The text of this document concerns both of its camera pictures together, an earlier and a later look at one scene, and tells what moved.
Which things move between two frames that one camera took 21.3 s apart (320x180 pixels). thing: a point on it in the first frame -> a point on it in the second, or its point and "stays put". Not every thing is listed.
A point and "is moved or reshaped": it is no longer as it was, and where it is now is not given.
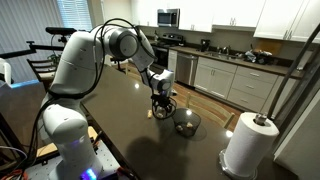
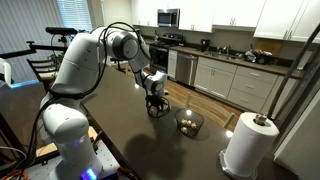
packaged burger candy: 189,124 -> 184,122
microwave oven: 168,17 stays put
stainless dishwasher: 186,68 stays put
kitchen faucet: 225,50 stays put
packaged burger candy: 149,113 is moved or reshaped
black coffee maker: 204,46 stays put
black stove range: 161,47 stays put
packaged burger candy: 179,127 -> 184,129
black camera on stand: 60,31 stays put
